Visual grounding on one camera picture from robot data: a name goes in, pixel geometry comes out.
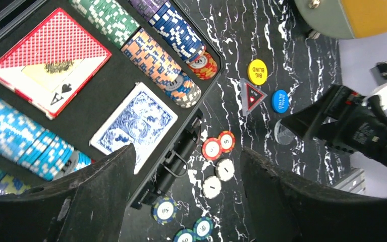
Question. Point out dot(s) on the red playing card deck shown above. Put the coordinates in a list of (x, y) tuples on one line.
[(52, 63)]

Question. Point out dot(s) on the red five chip left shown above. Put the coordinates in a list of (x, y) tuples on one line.
[(211, 149)]

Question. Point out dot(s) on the teal fifty chip left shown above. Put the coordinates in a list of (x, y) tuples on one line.
[(185, 235)]

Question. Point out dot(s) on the blue small blind button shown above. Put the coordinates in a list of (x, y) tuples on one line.
[(280, 101)]

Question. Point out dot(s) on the black poker set case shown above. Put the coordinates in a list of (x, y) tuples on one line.
[(85, 114)]

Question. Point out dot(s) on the triangular all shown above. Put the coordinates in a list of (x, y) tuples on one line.
[(251, 96)]

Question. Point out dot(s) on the blue playing card deck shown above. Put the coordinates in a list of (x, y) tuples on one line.
[(142, 119)]

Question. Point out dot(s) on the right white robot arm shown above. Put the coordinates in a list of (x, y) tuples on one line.
[(346, 121)]

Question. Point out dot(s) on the purple and blue chip stack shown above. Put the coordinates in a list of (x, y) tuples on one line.
[(163, 17)]

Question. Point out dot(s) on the teal fifty chip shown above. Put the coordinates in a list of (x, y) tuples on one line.
[(203, 228), (185, 235)]

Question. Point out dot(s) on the red five chip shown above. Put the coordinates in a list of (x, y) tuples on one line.
[(211, 149), (227, 141)]

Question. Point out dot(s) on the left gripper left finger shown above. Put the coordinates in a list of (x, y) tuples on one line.
[(86, 205)]

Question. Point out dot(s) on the clear round dealer button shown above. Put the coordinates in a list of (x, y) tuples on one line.
[(282, 134)]

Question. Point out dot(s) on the light blue chip stack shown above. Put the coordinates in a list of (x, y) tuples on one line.
[(35, 148)]

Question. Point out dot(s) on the white one chip left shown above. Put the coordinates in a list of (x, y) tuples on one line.
[(211, 187)]

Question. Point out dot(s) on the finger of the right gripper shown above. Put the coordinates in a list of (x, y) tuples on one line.
[(306, 123)]

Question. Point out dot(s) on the teal fifty chip right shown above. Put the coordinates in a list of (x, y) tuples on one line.
[(203, 228)]

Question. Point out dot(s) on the red five chip right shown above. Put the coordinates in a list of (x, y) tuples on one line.
[(227, 141)]

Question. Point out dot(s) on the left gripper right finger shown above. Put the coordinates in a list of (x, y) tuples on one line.
[(285, 206)]

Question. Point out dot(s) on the yellow big blind button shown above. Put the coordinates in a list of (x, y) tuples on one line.
[(257, 72)]

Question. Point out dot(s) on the white one chip right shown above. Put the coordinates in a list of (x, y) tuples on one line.
[(225, 169)]

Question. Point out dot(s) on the white one chip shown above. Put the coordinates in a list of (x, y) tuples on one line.
[(211, 187), (225, 169)]

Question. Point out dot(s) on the orange blue chip stack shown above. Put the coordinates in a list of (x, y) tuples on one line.
[(147, 54)]

